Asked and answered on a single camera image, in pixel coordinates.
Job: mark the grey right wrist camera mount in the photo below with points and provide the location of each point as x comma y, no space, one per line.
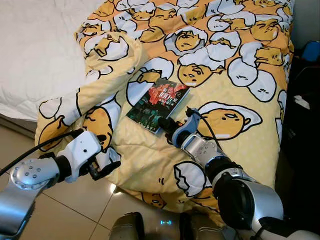
186,131

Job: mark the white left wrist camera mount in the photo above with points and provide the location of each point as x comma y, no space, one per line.
82,152

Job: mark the dark bedside cabinet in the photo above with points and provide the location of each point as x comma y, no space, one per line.
305,150

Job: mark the grey robot right leg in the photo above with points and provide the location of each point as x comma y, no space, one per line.
205,230

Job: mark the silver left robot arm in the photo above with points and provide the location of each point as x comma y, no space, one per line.
25,185

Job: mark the blue plastic object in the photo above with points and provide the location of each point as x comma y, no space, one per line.
311,51

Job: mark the grey robot leg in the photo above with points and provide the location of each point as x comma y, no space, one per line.
205,230
127,227

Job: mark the dark red green book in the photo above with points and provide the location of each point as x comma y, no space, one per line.
157,102

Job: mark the orange cartoon egg blanket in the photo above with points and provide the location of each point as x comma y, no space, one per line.
225,75

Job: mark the grey robot left leg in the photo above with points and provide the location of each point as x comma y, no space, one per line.
127,227

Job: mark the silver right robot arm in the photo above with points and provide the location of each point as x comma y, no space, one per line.
240,195

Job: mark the small white object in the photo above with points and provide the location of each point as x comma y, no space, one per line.
301,102

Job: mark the white quilted mattress pad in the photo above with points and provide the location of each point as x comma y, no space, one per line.
40,50

